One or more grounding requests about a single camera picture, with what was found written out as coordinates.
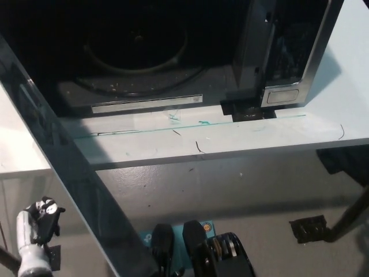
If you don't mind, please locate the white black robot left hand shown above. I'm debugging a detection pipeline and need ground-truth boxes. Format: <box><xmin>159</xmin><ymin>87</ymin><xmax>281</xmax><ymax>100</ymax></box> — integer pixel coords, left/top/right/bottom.
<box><xmin>15</xmin><ymin>196</ymin><xmax>67</xmax><ymax>272</ymax></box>

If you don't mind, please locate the black glass microwave door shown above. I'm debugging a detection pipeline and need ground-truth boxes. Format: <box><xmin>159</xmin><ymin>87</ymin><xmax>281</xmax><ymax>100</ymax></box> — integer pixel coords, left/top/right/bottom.
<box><xmin>0</xmin><ymin>34</ymin><xmax>161</xmax><ymax>277</ymax></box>

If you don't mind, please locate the black robot left leg block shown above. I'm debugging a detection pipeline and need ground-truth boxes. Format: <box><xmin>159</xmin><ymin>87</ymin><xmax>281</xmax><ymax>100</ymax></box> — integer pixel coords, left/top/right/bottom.
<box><xmin>150</xmin><ymin>223</ymin><xmax>186</xmax><ymax>277</ymax></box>

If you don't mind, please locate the black robot leg block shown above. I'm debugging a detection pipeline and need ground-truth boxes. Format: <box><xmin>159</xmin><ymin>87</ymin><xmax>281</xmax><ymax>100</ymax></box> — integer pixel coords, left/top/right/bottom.
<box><xmin>150</xmin><ymin>223</ymin><xmax>186</xmax><ymax>277</ymax></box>
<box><xmin>182</xmin><ymin>219</ymin><xmax>256</xmax><ymax>277</ymax></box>

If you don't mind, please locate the black robot right leg block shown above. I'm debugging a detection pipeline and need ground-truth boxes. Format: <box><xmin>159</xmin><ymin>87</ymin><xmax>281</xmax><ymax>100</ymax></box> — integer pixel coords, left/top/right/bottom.
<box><xmin>182</xmin><ymin>219</ymin><xmax>256</xmax><ymax>277</ymax></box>

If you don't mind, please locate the stainless steel Farberware microwave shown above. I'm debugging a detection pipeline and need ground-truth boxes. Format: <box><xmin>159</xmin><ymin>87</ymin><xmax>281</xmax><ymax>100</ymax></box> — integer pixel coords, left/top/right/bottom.
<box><xmin>0</xmin><ymin>0</ymin><xmax>345</xmax><ymax>122</ymax></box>

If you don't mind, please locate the black diagonal rod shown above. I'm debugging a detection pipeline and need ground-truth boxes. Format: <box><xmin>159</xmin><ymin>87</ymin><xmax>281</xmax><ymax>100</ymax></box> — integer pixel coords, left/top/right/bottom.
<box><xmin>0</xmin><ymin>244</ymin><xmax>22</xmax><ymax>274</ymax></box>

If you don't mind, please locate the round glass turntable plate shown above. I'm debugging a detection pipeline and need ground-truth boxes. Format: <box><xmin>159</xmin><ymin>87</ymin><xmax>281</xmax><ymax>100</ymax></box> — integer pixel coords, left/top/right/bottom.
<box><xmin>74</xmin><ymin>17</ymin><xmax>209</xmax><ymax>96</ymax></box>

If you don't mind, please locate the black floor plate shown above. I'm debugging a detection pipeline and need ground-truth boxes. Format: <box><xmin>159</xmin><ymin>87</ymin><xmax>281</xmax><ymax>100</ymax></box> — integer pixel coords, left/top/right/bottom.
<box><xmin>289</xmin><ymin>215</ymin><xmax>331</xmax><ymax>246</ymax></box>

